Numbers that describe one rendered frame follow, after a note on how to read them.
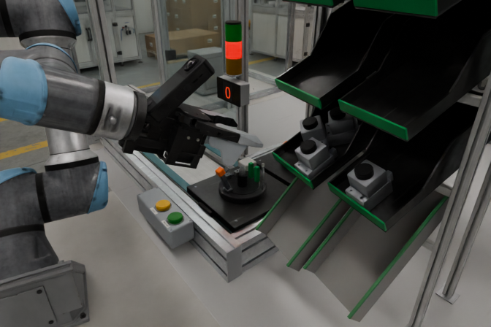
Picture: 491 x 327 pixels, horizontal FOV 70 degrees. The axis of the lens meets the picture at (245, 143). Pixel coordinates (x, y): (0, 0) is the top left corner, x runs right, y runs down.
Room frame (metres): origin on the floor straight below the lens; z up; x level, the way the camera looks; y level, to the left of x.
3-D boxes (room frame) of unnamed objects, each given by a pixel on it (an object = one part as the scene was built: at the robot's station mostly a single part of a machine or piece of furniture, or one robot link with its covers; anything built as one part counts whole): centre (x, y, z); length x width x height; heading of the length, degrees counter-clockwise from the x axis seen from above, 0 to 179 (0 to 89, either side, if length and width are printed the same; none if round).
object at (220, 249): (0.97, 0.30, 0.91); 0.89 x 0.06 x 0.11; 39
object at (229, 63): (1.08, 0.04, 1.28); 0.05 x 0.05 x 0.05
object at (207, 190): (0.85, 0.01, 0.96); 0.24 x 0.24 x 0.02; 39
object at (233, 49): (1.08, 0.04, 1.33); 0.05 x 0.05 x 0.05
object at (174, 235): (0.79, 0.23, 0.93); 0.21 x 0.07 x 0.06; 39
